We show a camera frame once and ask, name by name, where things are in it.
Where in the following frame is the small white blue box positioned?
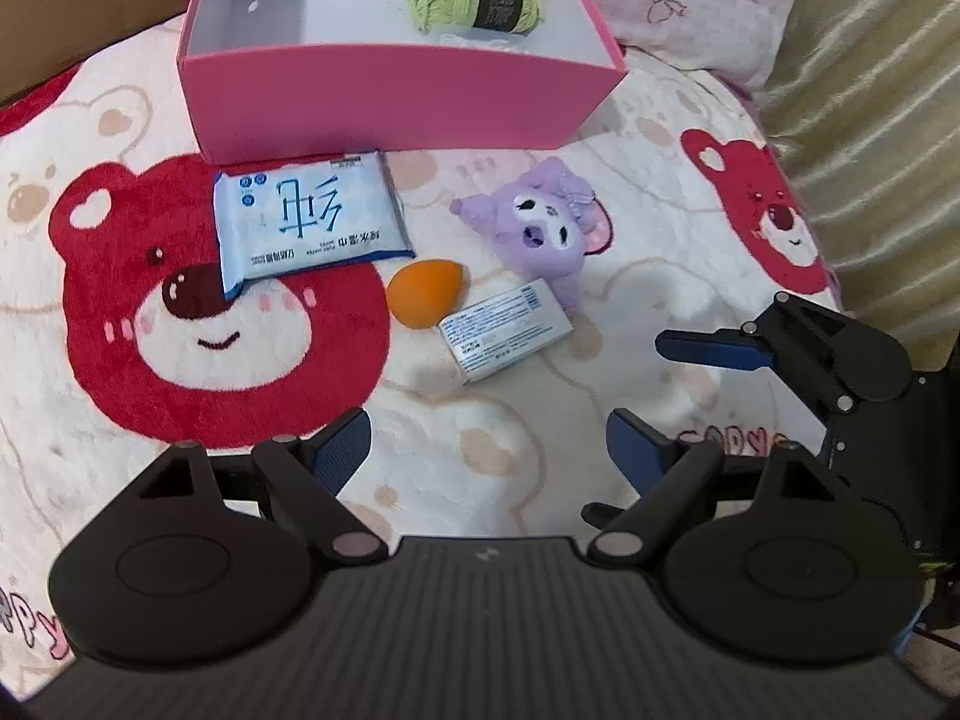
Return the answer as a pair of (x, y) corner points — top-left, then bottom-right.
(439, 277), (575, 383)

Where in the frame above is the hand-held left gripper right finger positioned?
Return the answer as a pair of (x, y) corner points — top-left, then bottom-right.
(587, 409), (838, 565)

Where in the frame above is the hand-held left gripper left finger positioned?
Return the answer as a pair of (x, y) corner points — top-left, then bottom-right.
(135, 409), (389, 568)

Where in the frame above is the brown pillow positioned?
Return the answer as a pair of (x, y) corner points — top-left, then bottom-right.
(0, 0), (218, 104)

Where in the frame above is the pink cardboard box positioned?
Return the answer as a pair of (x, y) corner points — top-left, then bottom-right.
(178, 0), (626, 166)

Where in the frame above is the orange makeup sponge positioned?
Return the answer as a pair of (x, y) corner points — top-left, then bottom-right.
(387, 260), (466, 329)

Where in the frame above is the white patterned tissue packet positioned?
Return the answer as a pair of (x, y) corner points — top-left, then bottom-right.
(433, 30), (520, 53)

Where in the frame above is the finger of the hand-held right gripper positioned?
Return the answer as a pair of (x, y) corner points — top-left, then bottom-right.
(581, 502), (627, 533)
(655, 292), (854, 415)

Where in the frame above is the purple plush toy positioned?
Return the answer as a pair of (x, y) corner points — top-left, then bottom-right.
(450, 157), (612, 313)

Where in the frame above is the pink checked pillow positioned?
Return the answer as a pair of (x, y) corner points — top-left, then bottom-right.
(592, 0), (818, 89)

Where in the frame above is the red bear printed blanket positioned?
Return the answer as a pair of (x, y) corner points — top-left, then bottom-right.
(0, 45), (860, 700)

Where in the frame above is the gold satin curtain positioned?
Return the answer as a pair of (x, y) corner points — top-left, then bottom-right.
(750, 0), (960, 380)

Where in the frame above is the blue wet wipes pack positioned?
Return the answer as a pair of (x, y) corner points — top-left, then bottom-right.
(212, 150), (417, 298)

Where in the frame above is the lilac frilled bed sheet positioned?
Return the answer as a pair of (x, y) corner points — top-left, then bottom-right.
(821, 259), (860, 316)

